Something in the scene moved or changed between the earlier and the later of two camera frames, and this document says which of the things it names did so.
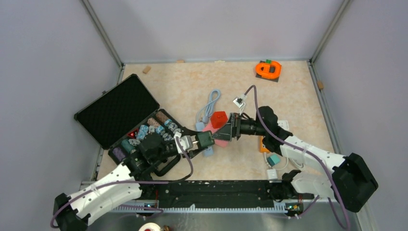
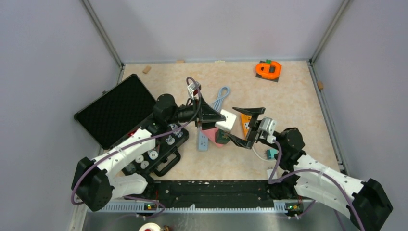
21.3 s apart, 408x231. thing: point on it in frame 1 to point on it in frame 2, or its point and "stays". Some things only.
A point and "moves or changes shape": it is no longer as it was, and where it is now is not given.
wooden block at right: x=320 y=84 stays
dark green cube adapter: x=204 y=139 moves or changes shape
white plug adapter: x=272 y=174 stays
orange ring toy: x=263 y=70 stays
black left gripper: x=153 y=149 to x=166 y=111
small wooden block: x=146 y=69 stays
